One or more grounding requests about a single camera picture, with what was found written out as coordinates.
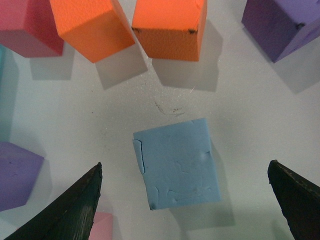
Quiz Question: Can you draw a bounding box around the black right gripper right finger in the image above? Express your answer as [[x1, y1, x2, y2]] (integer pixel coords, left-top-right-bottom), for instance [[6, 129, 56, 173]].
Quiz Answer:
[[267, 160, 320, 240]]

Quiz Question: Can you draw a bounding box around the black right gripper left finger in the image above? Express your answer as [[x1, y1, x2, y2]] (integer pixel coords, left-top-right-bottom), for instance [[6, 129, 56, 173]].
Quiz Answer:
[[6, 162, 103, 240]]

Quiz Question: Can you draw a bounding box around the light blue foam block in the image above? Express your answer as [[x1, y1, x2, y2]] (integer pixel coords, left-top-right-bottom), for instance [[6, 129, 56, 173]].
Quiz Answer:
[[132, 118, 221, 210]]

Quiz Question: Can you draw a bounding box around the light pink foam block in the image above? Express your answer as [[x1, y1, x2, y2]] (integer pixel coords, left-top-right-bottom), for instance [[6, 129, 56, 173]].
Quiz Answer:
[[88, 212, 113, 240]]

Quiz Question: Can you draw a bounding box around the purple foam block notched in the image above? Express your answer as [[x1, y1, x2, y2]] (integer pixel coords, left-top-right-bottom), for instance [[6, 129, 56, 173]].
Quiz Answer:
[[241, 0, 320, 63]]

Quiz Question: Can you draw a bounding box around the teal plastic bin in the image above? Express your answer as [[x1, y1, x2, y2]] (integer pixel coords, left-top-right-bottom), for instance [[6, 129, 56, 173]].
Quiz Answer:
[[0, 45, 6, 81]]

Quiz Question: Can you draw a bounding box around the orange foam block left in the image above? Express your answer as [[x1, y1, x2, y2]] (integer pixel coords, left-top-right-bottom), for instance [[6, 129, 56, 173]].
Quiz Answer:
[[50, 0, 135, 63]]

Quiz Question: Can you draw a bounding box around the orange foam block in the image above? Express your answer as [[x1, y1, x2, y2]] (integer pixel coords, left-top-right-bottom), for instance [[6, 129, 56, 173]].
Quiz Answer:
[[50, 0, 135, 63], [131, 0, 208, 62]]

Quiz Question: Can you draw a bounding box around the magenta foam block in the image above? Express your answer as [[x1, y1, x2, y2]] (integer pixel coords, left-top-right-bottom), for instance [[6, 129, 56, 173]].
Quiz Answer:
[[0, 0, 64, 58]]

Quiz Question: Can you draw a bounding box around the orange foam block right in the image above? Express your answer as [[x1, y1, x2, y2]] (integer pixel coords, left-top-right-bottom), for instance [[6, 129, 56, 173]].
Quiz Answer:
[[131, 0, 208, 62]]

